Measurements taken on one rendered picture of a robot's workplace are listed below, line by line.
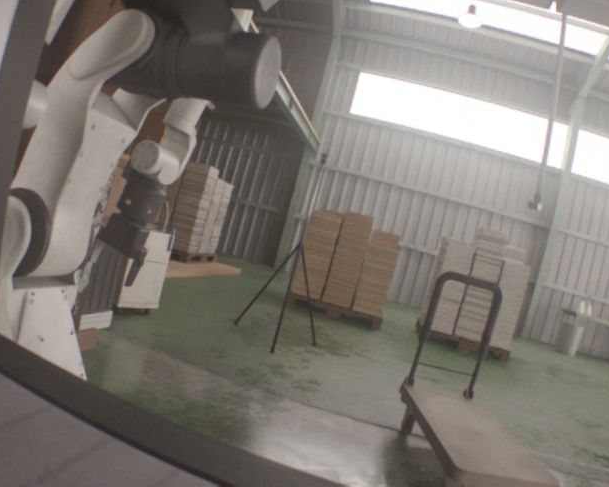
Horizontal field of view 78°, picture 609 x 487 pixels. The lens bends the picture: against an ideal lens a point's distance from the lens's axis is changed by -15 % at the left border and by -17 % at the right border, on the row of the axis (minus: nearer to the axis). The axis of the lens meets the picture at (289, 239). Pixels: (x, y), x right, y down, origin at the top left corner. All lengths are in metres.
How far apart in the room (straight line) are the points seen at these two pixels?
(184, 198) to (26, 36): 5.29
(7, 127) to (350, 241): 4.66
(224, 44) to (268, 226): 9.06
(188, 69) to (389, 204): 8.77
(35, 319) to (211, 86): 0.45
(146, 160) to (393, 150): 8.84
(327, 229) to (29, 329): 4.35
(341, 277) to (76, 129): 4.35
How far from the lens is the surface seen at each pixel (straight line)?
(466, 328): 5.21
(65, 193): 0.71
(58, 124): 0.73
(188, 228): 5.51
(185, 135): 0.94
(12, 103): 0.32
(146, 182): 0.90
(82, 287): 2.02
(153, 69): 0.67
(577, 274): 10.21
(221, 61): 0.62
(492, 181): 9.72
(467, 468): 1.41
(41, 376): 0.19
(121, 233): 0.92
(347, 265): 4.86
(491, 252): 5.20
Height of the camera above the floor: 0.72
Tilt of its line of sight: level
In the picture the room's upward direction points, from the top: 15 degrees clockwise
